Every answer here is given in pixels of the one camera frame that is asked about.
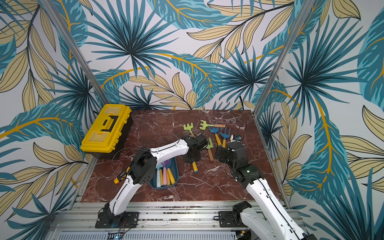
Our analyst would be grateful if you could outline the green rake wooden handle far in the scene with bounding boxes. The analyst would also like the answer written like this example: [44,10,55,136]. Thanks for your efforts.
[199,120,226,130]

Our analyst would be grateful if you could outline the yellow black toolbox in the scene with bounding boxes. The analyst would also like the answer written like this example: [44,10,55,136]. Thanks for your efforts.
[81,104,133,160]

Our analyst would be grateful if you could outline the aluminium frame post right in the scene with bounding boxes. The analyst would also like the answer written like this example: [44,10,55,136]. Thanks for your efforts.
[253,0,315,119]

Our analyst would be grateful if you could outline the aluminium frame post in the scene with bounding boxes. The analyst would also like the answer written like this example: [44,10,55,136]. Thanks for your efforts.
[253,0,315,119]
[40,0,110,105]

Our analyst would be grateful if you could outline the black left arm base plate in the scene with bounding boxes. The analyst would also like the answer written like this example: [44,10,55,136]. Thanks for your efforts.
[95,211,139,229]

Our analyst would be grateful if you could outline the blue fork yellow handle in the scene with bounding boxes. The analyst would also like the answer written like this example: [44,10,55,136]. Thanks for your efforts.
[220,127,231,148]
[209,126,222,146]

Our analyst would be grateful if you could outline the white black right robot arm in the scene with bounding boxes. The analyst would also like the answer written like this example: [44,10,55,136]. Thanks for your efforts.
[219,135,316,240]

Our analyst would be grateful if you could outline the green shovel wooden handle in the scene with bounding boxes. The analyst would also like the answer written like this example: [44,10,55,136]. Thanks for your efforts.
[206,138,214,162]

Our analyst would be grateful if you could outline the yellow black pliers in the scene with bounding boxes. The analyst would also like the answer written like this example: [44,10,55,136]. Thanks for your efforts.
[114,167,130,184]

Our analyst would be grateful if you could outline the green rake wooden handle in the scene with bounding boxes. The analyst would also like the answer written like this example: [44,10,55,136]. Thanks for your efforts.
[183,123,195,137]
[199,120,226,130]

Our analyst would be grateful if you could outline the aluminium frame post left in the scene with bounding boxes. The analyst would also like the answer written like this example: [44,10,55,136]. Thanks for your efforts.
[40,0,110,105]

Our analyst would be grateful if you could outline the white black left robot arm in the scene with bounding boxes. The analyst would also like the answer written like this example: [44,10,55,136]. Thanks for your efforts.
[98,135,208,224]

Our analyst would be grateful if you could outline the teal rake yellow handle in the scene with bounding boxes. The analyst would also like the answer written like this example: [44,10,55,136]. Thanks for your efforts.
[159,168,164,187]

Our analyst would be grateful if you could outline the green rake wooden handle near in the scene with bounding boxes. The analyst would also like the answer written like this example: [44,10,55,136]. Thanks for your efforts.
[183,123,195,137]

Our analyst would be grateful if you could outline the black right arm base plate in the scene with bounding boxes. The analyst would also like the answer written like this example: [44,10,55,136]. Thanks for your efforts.
[214,210,260,228]

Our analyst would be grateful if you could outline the teal plastic storage box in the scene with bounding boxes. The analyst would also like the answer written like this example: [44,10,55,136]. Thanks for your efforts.
[150,158,179,190]

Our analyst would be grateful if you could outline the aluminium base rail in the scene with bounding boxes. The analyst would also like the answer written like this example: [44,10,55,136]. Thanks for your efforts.
[44,200,310,240]

